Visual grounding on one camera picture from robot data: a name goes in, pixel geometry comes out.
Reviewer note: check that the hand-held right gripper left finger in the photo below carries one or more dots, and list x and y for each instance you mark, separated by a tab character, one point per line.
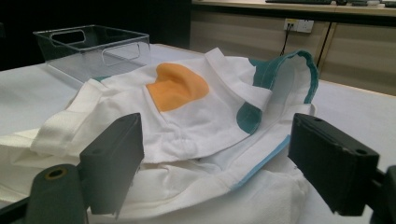
109	161

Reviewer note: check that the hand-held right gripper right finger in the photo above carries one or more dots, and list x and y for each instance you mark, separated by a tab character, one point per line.
333	165

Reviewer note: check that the white canvas tote bag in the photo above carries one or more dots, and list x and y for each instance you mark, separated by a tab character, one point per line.
199	124

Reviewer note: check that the clear plastic storage bin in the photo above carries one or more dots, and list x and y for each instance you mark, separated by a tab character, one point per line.
93	59

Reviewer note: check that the pale table cover sheet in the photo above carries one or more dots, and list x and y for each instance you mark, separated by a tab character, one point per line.
342	102

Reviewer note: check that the black keyboard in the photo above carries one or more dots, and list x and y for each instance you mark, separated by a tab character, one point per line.
299	1

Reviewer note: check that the white wall socket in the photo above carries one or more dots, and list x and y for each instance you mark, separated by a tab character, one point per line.
299	25

